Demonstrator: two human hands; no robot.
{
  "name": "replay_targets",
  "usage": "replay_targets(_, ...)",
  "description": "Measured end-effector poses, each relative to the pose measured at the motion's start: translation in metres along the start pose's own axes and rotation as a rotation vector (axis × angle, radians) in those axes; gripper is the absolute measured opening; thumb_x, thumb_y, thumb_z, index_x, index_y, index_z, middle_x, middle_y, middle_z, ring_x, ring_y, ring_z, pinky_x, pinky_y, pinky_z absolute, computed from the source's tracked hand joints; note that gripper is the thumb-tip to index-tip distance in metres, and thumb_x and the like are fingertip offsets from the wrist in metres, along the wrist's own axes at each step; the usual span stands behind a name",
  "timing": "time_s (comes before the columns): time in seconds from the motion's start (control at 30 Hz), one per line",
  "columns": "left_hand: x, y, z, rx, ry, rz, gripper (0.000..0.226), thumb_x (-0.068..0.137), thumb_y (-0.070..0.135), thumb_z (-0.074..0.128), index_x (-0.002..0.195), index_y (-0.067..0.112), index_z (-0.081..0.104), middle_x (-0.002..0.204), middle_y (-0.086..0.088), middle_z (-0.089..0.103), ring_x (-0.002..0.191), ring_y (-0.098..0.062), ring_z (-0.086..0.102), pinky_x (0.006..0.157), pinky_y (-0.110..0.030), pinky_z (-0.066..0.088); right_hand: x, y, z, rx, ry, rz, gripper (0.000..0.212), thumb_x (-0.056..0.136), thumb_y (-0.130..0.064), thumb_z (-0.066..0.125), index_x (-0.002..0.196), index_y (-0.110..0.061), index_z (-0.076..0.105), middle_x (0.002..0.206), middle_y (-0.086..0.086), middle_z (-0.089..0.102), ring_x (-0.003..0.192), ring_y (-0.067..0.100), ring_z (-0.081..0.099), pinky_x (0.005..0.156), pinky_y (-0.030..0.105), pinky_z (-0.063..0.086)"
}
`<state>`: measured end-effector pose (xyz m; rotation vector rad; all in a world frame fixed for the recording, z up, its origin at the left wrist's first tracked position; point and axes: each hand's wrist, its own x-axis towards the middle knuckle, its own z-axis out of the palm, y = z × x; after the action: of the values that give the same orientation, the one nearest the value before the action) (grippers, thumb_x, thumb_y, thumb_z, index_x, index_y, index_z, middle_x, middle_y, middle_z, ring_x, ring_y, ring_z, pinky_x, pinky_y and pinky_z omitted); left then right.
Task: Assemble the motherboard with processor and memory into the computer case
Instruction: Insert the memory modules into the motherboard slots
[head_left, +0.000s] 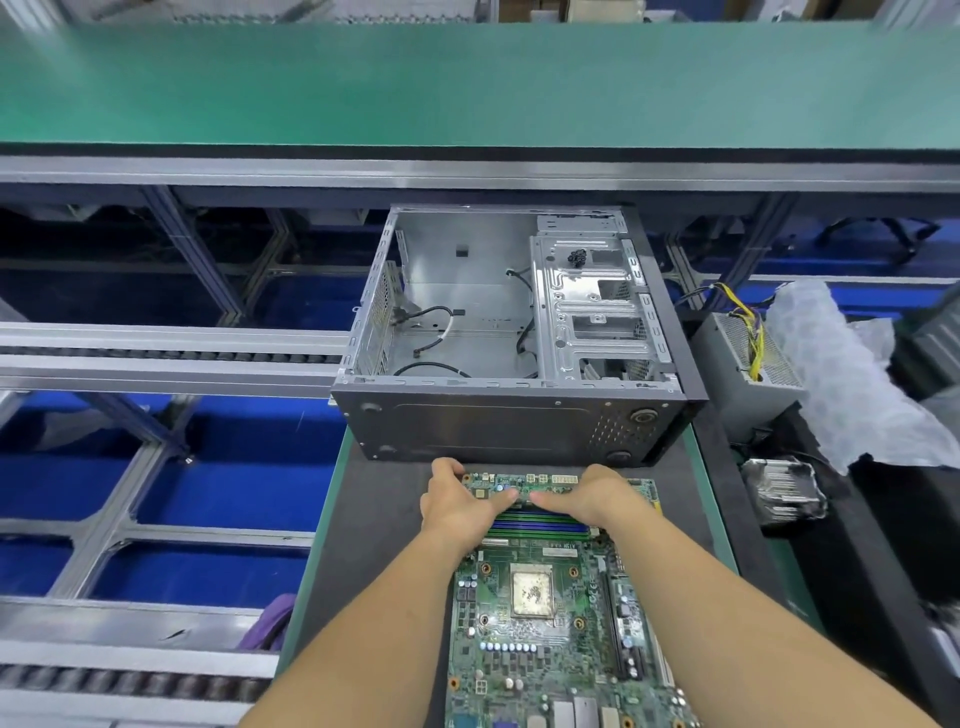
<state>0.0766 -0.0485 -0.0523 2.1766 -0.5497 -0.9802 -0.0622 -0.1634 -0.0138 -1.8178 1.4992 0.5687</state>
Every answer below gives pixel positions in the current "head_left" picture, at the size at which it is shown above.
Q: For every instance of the person's left hand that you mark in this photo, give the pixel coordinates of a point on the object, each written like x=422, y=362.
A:
x=462, y=513

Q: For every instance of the person's right hand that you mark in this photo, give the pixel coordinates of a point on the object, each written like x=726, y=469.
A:
x=600, y=495

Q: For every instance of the black and silver computer case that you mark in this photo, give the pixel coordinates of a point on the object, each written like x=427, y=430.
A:
x=495, y=420

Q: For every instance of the small gold CPU chip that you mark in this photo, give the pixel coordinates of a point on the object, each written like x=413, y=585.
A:
x=533, y=590

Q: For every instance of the green motherboard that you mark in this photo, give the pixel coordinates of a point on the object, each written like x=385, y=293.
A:
x=555, y=645

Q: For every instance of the metal heatsink cooler fan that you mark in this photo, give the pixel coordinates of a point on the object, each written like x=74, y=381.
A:
x=783, y=488

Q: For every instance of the grey power supply unit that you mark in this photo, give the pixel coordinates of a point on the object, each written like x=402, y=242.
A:
x=743, y=375

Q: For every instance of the person's right forearm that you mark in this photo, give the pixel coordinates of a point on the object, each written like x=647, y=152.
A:
x=765, y=630

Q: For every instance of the person's left forearm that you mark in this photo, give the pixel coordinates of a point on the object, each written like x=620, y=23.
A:
x=375, y=645

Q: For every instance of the grey computer tower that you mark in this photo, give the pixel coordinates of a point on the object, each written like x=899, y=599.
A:
x=938, y=338

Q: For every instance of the small purple object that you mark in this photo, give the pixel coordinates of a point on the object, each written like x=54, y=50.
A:
x=270, y=620

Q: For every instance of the white bubble wrap bag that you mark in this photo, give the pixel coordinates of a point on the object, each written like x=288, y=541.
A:
x=855, y=375

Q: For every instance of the green conveyor belt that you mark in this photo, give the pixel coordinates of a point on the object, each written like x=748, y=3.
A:
x=450, y=83

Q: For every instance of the aluminium roller conveyor rail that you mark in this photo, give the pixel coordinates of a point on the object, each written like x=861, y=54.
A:
x=150, y=360

